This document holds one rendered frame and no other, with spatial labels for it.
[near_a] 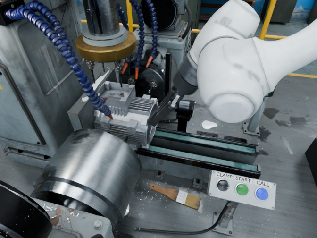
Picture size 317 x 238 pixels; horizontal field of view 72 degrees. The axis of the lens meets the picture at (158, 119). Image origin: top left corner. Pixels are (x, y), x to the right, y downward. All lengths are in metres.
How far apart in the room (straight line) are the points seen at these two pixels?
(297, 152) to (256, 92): 0.86
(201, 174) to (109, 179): 0.45
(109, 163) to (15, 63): 0.37
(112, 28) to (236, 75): 0.41
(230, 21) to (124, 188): 0.46
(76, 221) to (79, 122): 0.36
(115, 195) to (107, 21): 0.45
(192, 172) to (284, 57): 0.61
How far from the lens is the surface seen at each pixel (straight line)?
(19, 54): 0.71
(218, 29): 0.50
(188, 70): 0.57
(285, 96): 1.56
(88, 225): 0.49
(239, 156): 0.96
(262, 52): 0.40
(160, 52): 1.04
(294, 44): 0.43
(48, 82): 0.81
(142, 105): 0.78
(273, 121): 1.32
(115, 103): 0.77
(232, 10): 0.52
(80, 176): 0.55
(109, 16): 0.66
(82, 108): 0.75
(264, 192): 0.66
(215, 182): 0.64
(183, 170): 0.90
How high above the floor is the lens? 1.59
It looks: 42 degrees down
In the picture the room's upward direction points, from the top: straight up
